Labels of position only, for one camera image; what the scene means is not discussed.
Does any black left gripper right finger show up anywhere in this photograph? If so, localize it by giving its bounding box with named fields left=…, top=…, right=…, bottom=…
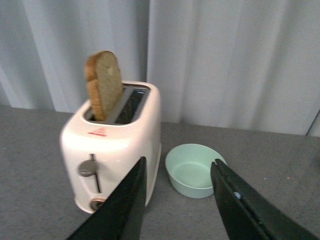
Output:
left=210, top=158, right=317, bottom=240

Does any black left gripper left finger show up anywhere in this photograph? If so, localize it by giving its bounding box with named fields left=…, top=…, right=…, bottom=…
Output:
left=68, top=156, right=147, bottom=240

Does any white two-slot toaster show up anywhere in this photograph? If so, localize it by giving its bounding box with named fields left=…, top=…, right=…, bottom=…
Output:
left=60, top=81, right=161, bottom=214

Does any green plastic bowl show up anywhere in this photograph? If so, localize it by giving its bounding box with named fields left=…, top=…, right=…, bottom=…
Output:
left=165, top=143, right=225, bottom=199

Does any brown bread slice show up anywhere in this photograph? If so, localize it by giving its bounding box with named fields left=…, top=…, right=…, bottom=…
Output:
left=84, top=51, right=123, bottom=122

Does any dark cable at wall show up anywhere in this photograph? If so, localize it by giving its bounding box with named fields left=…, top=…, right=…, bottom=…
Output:
left=305, top=106, right=320, bottom=137

